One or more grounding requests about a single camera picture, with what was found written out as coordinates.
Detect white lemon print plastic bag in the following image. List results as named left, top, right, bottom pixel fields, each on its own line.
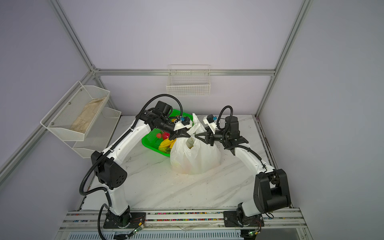
left=170, top=114, right=221, bottom=175

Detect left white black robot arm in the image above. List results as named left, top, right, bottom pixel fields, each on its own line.
left=89, top=101, right=193, bottom=228

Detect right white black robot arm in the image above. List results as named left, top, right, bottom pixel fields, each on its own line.
left=195, top=115, right=292, bottom=227

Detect red dragon fruit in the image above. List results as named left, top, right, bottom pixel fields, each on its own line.
left=156, top=132, right=170, bottom=140

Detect lower yellow banana bunch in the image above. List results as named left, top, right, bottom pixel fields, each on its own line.
left=158, top=139, right=176, bottom=154

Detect green plastic basket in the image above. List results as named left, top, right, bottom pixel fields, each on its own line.
left=141, top=110, right=193, bottom=158

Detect lower white mesh shelf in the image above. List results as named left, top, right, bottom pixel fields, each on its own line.
left=72, top=107, right=121, bottom=158

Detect white mesh shelf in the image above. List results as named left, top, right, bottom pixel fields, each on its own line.
left=40, top=81, right=110, bottom=142
left=72, top=107, right=121, bottom=158

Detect beige cloth in shelf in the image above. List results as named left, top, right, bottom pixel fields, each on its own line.
left=70, top=97, right=106, bottom=134

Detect upper white mesh shelf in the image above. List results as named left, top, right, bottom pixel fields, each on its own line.
left=40, top=81, right=110, bottom=142

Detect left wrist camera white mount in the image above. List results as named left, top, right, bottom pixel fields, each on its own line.
left=174, top=117, right=193, bottom=131

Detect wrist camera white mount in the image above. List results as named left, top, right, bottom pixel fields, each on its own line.
left=174, top=117, right=193, bottom=131
left=203, top=114, right=218, bottom=134

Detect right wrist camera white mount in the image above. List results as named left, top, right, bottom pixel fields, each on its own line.
left=203, top=114, right=218, bottom=134

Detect left black corrugated cable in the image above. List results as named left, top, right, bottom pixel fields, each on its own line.
left=79, top=94, right=184, bottom=240

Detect white wire wall basket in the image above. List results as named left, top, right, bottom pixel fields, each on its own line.
left=166, top=65, right=211, bottom=97

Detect right black cable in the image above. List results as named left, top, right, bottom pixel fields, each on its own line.
left=215, top=105, right=274, bottom=220

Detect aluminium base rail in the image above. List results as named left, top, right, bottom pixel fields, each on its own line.
left=55, top=208, right=313, bottom=240

